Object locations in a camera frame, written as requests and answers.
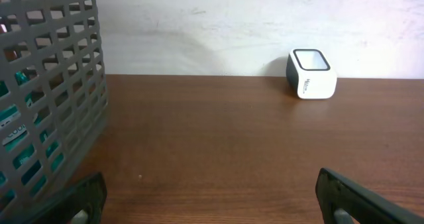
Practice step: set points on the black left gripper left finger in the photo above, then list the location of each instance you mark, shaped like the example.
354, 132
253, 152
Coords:
87, 195

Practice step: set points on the white barcode scanner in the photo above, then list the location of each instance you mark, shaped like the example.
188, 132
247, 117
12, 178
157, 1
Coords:
309, 74

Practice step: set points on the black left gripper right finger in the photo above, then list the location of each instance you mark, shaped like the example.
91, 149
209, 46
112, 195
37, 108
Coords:
343, 201

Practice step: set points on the teal mouthwash bottle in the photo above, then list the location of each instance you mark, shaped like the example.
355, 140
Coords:
12, 140

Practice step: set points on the grey plastic lattice basket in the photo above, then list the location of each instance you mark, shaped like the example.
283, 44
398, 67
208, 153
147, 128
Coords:
57, 45

